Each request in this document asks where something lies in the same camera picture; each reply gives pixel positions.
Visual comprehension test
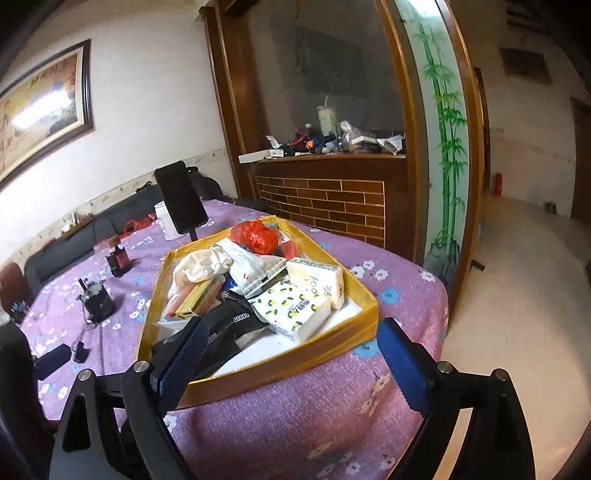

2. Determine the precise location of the yellow tray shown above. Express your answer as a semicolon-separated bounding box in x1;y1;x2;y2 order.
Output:
136;217;380;409

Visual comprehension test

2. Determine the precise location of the cream tissue pack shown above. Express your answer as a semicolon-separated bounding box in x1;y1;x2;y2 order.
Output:
286;257;345;311

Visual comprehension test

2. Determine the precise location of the black foil bag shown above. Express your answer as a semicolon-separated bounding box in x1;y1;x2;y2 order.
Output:
151;295;269;371

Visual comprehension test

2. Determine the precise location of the plain brown door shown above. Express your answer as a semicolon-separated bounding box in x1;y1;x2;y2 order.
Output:
569;95;591;220

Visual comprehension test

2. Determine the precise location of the white flat box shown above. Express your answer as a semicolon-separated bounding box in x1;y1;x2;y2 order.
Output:
239;148;284;164

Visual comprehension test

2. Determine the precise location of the ceiling vent grille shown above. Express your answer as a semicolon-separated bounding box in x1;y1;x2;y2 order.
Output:
500;47;553;87

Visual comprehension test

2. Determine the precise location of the purple floral tablecloth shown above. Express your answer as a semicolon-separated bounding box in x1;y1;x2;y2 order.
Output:
18;198;450;480

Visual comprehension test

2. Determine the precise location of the black sofa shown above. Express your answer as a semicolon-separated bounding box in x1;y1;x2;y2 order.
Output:
25;175;222;284

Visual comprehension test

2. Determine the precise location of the wooden glass partition cabinet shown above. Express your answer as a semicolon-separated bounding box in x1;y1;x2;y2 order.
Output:
201;0;485;301

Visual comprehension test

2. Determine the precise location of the brown chair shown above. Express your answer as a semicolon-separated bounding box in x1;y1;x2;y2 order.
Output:
0;261;34;319

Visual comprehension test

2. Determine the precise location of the red gift bag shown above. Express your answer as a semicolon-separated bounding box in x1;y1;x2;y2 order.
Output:
121;217;157;238

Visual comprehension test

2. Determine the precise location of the white cloth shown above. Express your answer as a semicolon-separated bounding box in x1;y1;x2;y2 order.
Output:
167;244;235;299

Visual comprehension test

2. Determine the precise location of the white plastic bottle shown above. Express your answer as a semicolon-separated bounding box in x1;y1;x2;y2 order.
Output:
316;95;338;137

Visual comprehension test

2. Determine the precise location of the dark ink bottle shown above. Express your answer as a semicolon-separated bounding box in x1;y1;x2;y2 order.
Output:
105;244;133;278

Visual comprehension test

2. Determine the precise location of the wooden tray with trinkets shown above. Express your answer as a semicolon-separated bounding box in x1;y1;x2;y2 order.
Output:
61;211;95;238

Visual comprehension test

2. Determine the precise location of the white plastic jar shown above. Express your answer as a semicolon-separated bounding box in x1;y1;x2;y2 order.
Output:
154;200;179;241

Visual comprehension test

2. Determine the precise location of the black cylindrical motor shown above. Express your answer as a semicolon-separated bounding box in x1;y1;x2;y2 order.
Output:
75;278;117;325

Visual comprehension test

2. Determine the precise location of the framed horse painting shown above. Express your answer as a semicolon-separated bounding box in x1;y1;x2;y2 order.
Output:
0;39;94;188

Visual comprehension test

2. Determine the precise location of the black phone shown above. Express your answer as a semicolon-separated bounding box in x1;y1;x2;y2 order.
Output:
153;160;209;236

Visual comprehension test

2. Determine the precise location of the bamboo painted glass panel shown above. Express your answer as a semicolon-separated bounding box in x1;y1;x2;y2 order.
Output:
394;0;474;289

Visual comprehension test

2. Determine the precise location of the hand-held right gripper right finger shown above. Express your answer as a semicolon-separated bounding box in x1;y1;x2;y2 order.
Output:
376;318;536;480

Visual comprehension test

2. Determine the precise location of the striped bag with red dot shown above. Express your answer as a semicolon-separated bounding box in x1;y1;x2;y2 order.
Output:
228;241;288;297

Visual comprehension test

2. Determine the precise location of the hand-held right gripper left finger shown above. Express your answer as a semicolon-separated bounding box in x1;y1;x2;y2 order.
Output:
47;316;209;480

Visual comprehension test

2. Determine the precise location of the clear pack of coloured sheets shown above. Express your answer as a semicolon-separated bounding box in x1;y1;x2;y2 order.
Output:
161;278;225;325

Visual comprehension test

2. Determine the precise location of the pile of assorted clutter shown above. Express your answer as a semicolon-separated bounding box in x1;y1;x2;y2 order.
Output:
265;117;407;158

